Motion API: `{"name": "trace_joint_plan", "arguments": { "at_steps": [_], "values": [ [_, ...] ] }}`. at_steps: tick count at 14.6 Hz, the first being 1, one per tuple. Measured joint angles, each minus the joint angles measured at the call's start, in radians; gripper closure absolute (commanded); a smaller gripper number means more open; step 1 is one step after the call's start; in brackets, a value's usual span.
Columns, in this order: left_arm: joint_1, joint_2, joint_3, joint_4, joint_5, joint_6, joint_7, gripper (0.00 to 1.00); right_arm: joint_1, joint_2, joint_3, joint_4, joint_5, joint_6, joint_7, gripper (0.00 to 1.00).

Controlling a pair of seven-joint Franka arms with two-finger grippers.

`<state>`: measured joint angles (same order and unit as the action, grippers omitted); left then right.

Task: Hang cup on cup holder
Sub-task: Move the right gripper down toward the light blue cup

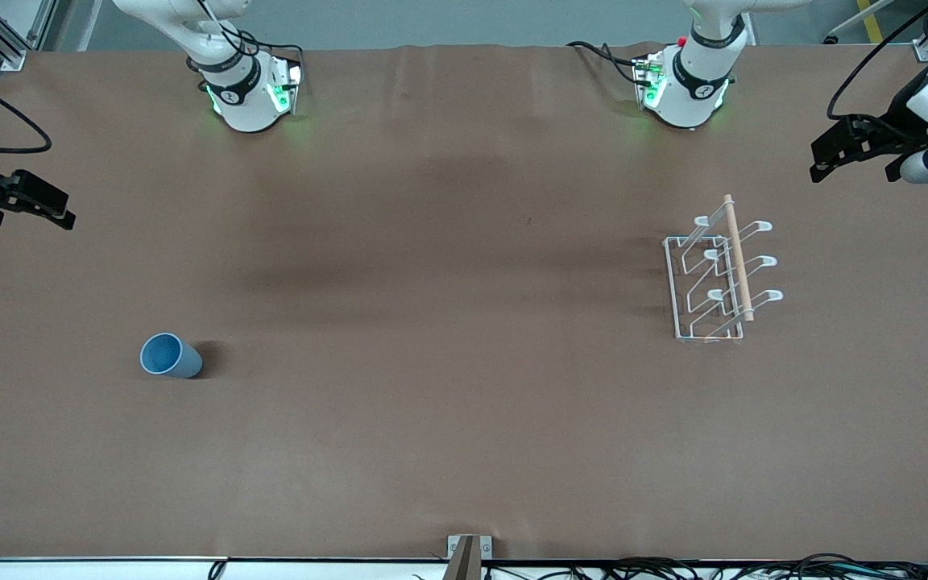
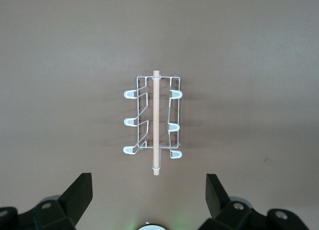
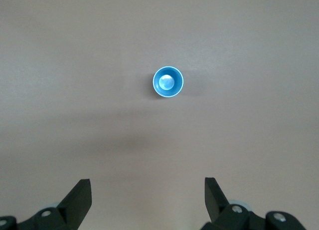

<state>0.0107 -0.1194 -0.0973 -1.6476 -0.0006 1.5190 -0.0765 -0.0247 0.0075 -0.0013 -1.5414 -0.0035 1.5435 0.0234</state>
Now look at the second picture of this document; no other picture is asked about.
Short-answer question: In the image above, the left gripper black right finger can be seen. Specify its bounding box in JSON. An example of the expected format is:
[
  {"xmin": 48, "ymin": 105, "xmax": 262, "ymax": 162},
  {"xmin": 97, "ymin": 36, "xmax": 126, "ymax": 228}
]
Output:
[{"xmin": 199, "ymin": 173, "xmax": 310, "ymax": 230}]

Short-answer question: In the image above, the white wire cup holder rack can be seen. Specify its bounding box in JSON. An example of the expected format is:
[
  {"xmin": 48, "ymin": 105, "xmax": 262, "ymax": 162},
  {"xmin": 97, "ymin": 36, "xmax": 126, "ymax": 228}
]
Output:
[{"xmin": 123, "ymin": 69, "xmax": 183, "ymax": 176}]

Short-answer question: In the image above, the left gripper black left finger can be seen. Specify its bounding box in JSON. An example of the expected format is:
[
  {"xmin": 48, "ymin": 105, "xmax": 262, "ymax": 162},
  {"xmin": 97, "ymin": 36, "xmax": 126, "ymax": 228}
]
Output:
[{"xmin": 0, "ymin": 172, "xmax": 93, "ymax": 230}]

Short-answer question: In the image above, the brown table cover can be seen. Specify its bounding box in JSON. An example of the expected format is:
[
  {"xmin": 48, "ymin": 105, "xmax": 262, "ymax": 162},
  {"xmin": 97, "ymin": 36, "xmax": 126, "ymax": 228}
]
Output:
[{"xmin": 0, "ymin": 0, "xmax": 319, "ymax": 230}]

